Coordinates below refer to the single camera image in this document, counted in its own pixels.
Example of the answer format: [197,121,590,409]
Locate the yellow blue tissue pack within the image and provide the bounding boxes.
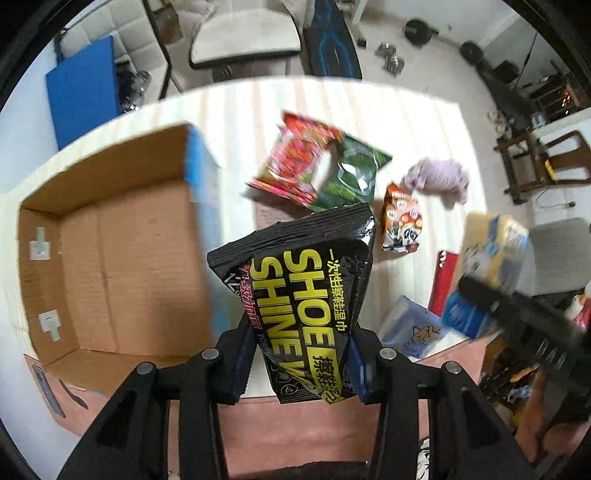
[443,212,529,339]

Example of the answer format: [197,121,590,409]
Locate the light blue tissue pack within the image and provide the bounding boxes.
[378,296,448,359]

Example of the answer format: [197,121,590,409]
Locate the dark red pouch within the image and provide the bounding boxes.
[428,250,459,317]

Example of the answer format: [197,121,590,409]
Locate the purple cloth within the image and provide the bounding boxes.
[402,158,470,204]

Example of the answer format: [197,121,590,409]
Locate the orange panda snack bag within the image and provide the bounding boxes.
[381,183,423,254]

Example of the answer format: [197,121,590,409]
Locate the black shoe shine wipes pack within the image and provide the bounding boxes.
[207,204,376,404]

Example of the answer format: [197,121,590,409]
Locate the green snack bag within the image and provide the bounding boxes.
[308,134,392,212]

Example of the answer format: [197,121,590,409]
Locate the red snack bag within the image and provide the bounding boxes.
[247,111,344,207]

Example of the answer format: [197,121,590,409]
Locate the open cardboard box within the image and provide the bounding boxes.
[18,124,219,396]

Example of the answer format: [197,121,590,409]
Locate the chrome dumbbell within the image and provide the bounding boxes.
[375,42,406,77]

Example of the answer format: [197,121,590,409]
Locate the striped tablecloth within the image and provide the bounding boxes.
[0,75,491,400]

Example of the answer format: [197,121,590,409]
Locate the black barbell on floor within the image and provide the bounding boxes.
[403,18,485,67]

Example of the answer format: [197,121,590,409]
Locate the blue folded mat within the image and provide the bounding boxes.
[45,36,122,149]

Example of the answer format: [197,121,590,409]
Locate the blue black weight bench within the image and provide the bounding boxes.
[304,0,363,80]

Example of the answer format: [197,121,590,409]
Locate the white tufted sofa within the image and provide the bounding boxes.
[59,0,172,103]

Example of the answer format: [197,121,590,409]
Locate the white padded chair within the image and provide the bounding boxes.
[188,8,301,70]

